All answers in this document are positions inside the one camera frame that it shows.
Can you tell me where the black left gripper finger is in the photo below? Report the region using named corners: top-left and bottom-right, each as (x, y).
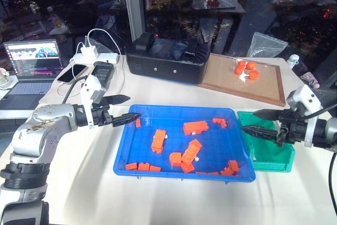
top-left (112, 113), bottom-right (141, 128)
top-left (102, 94), bottom-right (131, 105)

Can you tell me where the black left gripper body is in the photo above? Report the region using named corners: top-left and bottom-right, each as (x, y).
top-left (91, 104), bottom-right (115, 127)

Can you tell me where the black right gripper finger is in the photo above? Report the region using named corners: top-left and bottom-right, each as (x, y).
top-left (241, 125), bottom-right (280, 143)
top-left (252, 109), bottom-right (282, 121)

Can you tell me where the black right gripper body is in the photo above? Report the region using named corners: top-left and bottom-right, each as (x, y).
top-left (276, 109), bottom-right (309, 148)

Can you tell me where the green plastic bin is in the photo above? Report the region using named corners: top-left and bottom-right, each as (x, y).
top-left (237, 110), bottom-right (296, 173)

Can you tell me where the black power adapter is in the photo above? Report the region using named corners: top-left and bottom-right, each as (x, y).
top-left (90, 61), bottom-right (115, 89)

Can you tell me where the blue plastic tray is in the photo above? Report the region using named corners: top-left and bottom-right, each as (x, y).
top-left (113, 104), bottom-right (257, 184)

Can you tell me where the long orange block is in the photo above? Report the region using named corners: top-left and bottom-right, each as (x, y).
top-left (181, 139), bottom-right (203, 164)
top-left (151, 129), bottom-right (169, 155)

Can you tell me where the white power strip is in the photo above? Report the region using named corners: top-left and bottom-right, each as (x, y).
top-left (72, 53), bottom-right (120, 65)

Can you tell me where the orange L-shaped plastic part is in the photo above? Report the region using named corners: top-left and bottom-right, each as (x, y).
top-left (212, 117), bottom-right (227, 129)

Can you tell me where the black smartphone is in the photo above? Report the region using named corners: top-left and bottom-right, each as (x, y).
top-left (57, 64), bottom-right (88, 84)

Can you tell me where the white charger plug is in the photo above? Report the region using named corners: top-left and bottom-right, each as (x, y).
top-left (80, 46), bottom-right (98, 58)

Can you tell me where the white bottle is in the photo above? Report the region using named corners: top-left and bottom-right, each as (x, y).
top-left (286, 54), bottom-right (301, 69)

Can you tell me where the black storage case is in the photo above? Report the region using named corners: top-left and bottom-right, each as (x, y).
top-left (125, 32), bottom-right (211, 85)

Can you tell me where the round-topped orange block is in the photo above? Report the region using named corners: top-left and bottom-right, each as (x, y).
top-left (168, 151), bottom-right (183, 168)

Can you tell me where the wood-framed cork board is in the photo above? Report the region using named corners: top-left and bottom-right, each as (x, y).
top-left (197, 53), bottom-right (286, 107)

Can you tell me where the large orange block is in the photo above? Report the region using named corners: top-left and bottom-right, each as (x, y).
top-left (183, 120), bottom-right (210, 136)

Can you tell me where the clear plastic bag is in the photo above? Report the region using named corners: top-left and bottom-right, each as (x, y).
top-left (247, 32), bottom-right (288, 58)

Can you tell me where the open laptop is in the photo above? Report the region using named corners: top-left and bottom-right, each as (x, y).
top-left (0, 39), bottom-right (64, 111)

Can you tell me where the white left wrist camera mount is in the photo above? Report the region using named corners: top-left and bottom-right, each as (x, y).
top-left (80, 74), bottom-right (106, 129)

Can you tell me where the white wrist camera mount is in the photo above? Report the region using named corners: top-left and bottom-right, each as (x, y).
top-left (80, 74), bottom-right (106, 129)
top-left (286, 84), bottom-right (323, 148)

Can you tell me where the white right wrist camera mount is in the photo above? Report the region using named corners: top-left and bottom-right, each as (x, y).
top-left (286, 84), bottom-right (323, 148)

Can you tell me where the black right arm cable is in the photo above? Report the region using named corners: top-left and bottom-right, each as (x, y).
top-left (296, 102), bottom-right (337, 200)

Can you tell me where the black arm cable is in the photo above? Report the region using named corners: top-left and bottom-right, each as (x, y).
top-left (62, 76), bottom-right (89, 104)
top-left (296, 102), bottom-right (337, 200)

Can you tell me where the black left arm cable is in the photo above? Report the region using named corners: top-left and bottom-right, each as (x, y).
top-left (62, 76), bottom-right (89, 104)

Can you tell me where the white phone cable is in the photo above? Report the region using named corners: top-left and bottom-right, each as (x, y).
top-left (57, 42), bottom-right (83, 97)

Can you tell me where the white charging cable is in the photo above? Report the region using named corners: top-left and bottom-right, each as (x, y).
top-left (86, 28), bottom-right (126, 90)

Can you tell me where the grey window post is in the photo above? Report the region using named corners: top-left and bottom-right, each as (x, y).
top-left (123, 0), bottom-right (146, 42)

